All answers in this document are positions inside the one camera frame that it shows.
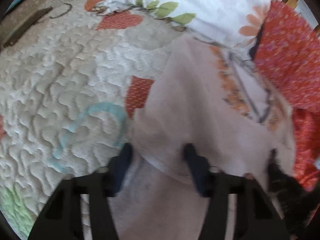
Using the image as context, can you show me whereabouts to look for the pale pink knit sweater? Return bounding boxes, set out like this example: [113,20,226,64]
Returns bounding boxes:
[111,34,296,239]

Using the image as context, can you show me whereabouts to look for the heart patterned quilted bedspread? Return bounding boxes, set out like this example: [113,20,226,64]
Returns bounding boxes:
[1,0,180,239]

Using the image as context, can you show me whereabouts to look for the orange floral fabric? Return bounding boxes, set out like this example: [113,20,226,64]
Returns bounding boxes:
[254,1,319,191]

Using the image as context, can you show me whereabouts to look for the white floral pillow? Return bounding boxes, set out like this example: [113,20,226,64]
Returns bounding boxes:
[97,0,272,50]

